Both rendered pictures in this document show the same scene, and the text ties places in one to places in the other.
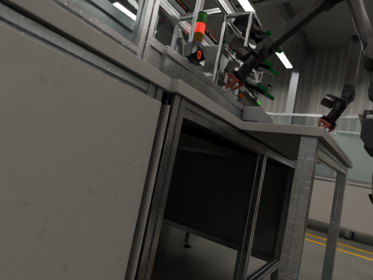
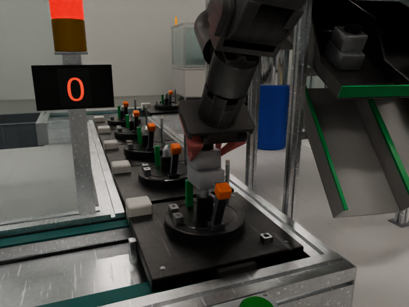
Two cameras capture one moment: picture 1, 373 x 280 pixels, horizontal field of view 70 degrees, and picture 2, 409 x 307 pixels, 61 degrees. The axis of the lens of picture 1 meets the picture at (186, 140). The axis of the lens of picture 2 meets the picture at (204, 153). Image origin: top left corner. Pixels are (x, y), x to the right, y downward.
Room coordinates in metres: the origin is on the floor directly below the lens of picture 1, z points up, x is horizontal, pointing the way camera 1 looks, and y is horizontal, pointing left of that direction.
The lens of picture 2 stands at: (0.89, -0.48, 1.26)
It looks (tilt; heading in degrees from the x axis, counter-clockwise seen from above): 16 degrees down; 36
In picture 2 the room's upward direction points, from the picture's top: straight up
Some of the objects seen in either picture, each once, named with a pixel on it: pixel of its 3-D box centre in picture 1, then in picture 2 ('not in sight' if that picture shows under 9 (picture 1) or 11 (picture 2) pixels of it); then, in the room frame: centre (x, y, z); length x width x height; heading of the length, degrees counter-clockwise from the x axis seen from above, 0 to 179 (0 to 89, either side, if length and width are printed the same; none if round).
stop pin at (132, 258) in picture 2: not in sight; (132, 250); (1.23, -0.09, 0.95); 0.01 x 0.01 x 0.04; 56
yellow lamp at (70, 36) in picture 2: (197, 39); (69, 35); (1.25, 0.04, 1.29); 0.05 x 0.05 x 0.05
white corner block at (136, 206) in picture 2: not in sight; (139, 210); (1.31, -0.03, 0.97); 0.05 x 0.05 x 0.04; 56
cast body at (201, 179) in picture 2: (226, 91); (202, 162); (1.34, -0.15, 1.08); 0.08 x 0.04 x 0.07; 56
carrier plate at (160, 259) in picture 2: not in sight; (204, 229); (1.34, -0.16, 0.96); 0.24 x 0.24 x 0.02; 56
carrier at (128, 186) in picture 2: not in sight; (167, 161); (1.48, 0.05, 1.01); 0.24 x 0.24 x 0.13; 56
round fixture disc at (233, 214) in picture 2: not in sight; (204, 219); (1.34, -0.16, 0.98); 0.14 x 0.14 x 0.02
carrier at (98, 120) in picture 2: not in sight; (123, 113); (1.89, 0.66, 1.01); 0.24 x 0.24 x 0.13; 56
